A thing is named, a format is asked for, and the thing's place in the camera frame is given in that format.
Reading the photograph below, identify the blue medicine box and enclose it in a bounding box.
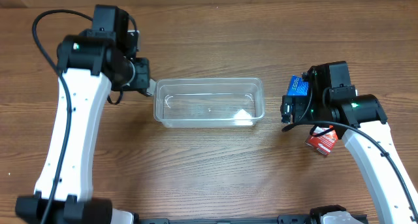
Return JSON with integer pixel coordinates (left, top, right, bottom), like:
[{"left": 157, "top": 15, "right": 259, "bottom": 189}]
[{"left": 287, "top": 75, "right": 309, "bottom": 96}]

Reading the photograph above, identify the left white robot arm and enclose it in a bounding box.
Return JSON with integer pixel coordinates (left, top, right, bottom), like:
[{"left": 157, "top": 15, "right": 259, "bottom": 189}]
[{"left": 15, "top": 5, "right": 156, "bottom": 223}]

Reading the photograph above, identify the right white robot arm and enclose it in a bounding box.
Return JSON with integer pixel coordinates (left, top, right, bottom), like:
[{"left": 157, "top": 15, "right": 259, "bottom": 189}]
[{"left": 280, "top": 61, "right": 417, "bottom": 223}]

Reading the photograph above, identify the clear plastic container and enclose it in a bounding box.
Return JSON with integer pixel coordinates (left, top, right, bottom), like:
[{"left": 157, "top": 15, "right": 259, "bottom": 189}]
[{"left": 153, "top": 78, "right": 265, "bottom": 128}]

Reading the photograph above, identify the red medicine box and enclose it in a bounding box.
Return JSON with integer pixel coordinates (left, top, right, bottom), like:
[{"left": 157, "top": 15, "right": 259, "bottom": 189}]
[{"left": 305, "top": 126, "right": 338, "bottom": 156}]

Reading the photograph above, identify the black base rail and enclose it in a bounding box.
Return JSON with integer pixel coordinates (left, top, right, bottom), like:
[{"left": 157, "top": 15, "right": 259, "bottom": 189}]
[{"left": 136, "top": 214, "right": 315, "bottom": 224}]

